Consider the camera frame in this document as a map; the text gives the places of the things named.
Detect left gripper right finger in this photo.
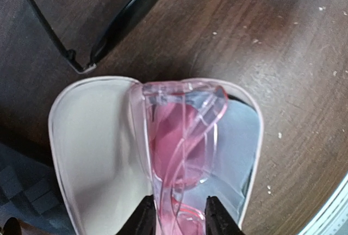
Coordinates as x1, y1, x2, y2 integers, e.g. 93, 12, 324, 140
204, 196, 244, 235

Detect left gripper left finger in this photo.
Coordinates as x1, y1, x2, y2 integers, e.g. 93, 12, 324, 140
119, 195, 157, 235

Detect blue cleaning cloth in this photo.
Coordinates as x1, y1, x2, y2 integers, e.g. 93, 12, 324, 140
183, 100, 260, 222

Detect pink glasses case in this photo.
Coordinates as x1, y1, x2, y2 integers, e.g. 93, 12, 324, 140
48, 76, 264, 234

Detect pink frame glasses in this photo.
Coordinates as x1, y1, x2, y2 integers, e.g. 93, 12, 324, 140
129, 80, 228, 234

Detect black glasses case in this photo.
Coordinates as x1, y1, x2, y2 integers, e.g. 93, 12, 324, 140
1, 144, 75, 234

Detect black sunglasses dark lenses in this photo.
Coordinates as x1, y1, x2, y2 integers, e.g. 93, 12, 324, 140
26, 0, 158, 75

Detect front aluminium rail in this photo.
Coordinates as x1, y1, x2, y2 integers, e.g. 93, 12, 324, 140
299, 175, 348, 235

